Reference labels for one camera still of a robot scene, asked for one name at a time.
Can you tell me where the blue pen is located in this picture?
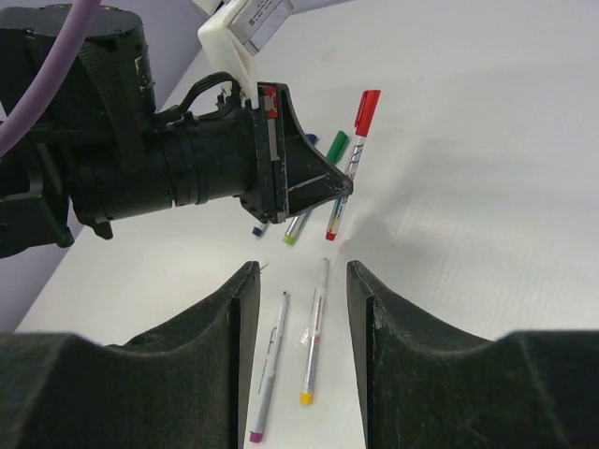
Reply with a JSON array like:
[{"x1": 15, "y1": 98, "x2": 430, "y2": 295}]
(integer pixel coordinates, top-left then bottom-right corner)
[{"x1": 252, "y1": 222, "x2": 270, "y2": 239}]

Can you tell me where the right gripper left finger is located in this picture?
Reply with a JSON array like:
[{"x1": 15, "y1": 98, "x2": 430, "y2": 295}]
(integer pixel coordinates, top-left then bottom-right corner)
[{"x1": 1, "y1": 262, "x2": 260, "y2": 448}]

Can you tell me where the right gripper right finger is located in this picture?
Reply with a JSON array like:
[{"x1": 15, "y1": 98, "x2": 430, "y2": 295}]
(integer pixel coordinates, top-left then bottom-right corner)
[{"x1": 346, "y1": 261, "x2": 598, "y2": 448}]

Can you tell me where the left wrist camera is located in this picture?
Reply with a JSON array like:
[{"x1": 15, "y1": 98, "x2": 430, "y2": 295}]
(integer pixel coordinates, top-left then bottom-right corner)
[{"x1": 193, "y1": 0, "x2": 293, "y2": 109}]

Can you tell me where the green pen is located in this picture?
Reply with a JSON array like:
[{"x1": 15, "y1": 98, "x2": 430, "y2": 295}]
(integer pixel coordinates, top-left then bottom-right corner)
[{"x1": 282, "y1": 130, "x2": 350, "y2": 246}]

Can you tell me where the magenta pen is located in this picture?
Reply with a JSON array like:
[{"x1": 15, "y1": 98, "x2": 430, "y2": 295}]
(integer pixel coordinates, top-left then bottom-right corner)
[{"x1": 249, "y1": 291, "x2": 290, "y2": 443}]

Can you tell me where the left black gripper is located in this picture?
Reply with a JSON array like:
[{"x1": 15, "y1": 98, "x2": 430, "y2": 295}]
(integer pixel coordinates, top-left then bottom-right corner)
[{"x1": 70, "y1": 83, "x2": 354, "y2": 239}]

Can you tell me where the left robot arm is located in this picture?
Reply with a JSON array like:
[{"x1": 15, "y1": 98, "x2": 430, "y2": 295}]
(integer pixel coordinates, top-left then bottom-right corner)
[{"x1": 1, "y1": 7, "x2": 353, "y2": 257}]

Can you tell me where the yellow pen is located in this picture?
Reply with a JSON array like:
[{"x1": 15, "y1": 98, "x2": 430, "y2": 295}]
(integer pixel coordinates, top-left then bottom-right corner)
[{"x1": 299, "y1": 258, "x2": 329, "y2": 406}]

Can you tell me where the red pen cap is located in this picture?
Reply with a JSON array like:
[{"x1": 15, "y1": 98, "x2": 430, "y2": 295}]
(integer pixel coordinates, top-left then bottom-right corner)
[{"x1": 354, "y1": 90, "x2": 381, "y2": 138}]

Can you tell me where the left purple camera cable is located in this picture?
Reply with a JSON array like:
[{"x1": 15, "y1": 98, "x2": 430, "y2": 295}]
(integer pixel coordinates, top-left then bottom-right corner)
[{"x1": 0, "y1": 0, "x2": 102, "y2": 158}]

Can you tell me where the green pen cap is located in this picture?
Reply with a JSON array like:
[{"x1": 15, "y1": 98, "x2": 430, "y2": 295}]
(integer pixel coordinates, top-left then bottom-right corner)
[{"x1": 327, "y1": 130, "x2": 350, "y2": 165}]

